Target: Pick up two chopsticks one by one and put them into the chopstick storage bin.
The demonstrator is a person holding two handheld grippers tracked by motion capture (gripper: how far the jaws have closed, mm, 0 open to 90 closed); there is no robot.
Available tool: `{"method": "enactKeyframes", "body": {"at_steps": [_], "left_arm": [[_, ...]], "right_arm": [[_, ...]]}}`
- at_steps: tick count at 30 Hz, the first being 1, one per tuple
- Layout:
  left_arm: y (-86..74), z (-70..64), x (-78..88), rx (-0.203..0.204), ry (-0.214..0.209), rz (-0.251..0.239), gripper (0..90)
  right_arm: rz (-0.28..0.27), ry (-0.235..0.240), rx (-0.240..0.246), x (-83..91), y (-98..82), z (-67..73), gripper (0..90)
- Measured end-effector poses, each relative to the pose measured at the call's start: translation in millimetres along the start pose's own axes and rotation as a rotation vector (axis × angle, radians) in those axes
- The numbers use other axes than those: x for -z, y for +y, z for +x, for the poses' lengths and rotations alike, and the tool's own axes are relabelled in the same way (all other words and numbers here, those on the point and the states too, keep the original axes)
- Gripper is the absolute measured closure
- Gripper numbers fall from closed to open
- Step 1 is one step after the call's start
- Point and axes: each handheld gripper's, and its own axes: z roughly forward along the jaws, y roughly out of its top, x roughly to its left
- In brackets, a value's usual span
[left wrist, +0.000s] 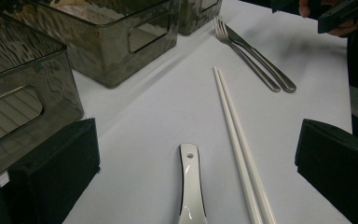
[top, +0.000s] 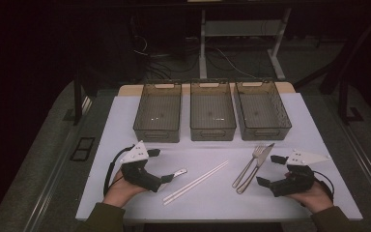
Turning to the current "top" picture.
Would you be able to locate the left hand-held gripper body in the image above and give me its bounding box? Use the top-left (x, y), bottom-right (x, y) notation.
top-left (119, 140), bottom-right (162, 193)

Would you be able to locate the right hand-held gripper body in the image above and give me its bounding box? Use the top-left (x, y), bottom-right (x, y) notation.
top-left (269, 148), bottom-right (332, 198)

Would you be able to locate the translucent grey plastic bin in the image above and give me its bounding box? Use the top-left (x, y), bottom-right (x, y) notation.
top-left (189, 79), bottom-right (238, 142)
top-left (132, 80), bottom-right (183, 144)
top-left (234, 79), bottom-right (293, 142)

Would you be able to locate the person's left hand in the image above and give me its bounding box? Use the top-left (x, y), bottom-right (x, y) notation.
top-left (101, 168), bottom-right (149, 209)

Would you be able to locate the person's right hand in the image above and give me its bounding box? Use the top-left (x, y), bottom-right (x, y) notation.
top-left (284, 172), bottom-right (335, 215)

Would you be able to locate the silver table knife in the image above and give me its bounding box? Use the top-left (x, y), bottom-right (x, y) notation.
top-left (236, 142), bottom-right (275, 195)

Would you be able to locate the silver fork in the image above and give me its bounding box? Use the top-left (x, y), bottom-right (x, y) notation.
top-left (231, 144), bottom-right (268, 189)

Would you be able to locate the black metal stand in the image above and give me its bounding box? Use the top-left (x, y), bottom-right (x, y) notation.
top-left (64, 72), bottom-right (93, 127)
top-left (337, 76), bottom-right (365, 126)

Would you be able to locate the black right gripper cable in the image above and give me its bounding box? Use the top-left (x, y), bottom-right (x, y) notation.
top-left (312, 170), bottom-right (336, 202)

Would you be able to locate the metal floor rail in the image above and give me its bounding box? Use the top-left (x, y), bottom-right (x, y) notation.
top-left (23, 96), bottom-right (93, 232)
top-left (332, 109), bottom-right (371, 207)

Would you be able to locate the tangle of black floor cables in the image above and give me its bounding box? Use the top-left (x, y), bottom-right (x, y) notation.
top-left (129, 15), bottom-right (201, 81)

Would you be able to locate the white floor cable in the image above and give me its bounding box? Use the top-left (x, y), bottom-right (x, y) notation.
top-left (206, 46), bottom-right (259, 80)

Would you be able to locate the white metal desk frame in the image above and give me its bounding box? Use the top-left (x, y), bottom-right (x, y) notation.
top-left (199, 9), bottom-right (293, 81)

